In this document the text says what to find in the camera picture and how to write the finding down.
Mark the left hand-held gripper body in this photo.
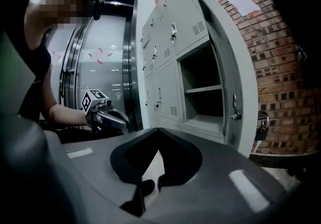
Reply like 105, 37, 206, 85
81, 89, 114, 134

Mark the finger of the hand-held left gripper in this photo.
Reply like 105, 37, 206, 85
100, 113, 127, 131
107, 107, 130, 125

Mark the large white paper sheet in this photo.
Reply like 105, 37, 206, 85
226, 0, 262, 17

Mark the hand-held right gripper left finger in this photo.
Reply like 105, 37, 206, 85
59, 128, 159, 224

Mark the black chair with metal frame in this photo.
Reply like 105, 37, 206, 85
252, 109, 271, 154

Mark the grey metal locker cabinet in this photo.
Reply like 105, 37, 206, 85
140, 0, 259, 158

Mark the grey locker door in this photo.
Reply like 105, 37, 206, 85
192, 0, 259, 158

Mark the black head-worn camera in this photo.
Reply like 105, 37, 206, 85
92, 0, 105, 22

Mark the small metal door key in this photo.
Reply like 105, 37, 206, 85
231, 108, 243, 121

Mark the glass revolving door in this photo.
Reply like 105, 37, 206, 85
58, 0, 144, 134

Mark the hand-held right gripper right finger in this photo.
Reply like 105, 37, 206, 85
144, 128, 298, 224

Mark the person's left forearm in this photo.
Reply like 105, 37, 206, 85
47, 102, 89, 128

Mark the person's body in black clothes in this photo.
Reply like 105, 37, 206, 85
18, 0, 96, 125

